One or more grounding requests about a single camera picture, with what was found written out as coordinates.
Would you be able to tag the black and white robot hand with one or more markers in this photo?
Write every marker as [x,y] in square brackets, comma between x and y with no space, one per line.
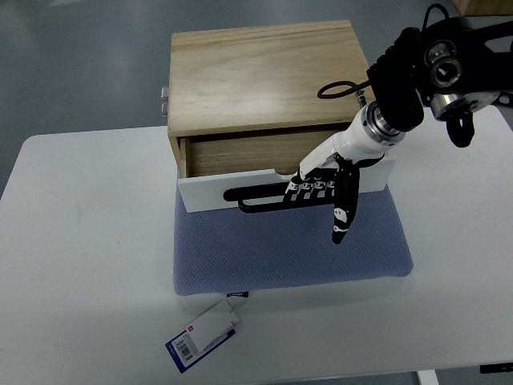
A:
[336,164]

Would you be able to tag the black drawer handle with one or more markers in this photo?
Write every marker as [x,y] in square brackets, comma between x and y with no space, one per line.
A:
[265,198]

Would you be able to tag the white drawer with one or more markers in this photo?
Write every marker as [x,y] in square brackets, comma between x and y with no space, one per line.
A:
[211,164]

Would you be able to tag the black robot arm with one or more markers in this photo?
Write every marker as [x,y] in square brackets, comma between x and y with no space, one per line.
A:
[447,66]

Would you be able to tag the wooden drawer cabinet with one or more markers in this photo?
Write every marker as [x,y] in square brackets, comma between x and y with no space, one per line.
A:
[261,78]

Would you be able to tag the blue mesh cushion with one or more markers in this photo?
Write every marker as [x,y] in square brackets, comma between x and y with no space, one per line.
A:
[226,250]

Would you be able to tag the white and blue hang tag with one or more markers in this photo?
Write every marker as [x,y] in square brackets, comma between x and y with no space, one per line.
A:
[203,335]

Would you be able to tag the cardboard box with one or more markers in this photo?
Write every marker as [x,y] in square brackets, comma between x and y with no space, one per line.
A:
[484,7]

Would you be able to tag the white table leg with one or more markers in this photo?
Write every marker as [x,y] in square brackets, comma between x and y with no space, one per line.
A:
[427,377]

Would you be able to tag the black table edge control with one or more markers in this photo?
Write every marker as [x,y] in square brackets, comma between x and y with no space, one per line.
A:
[496,368]

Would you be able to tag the metal table bracket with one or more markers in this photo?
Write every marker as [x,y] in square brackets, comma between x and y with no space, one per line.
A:
[164,101]

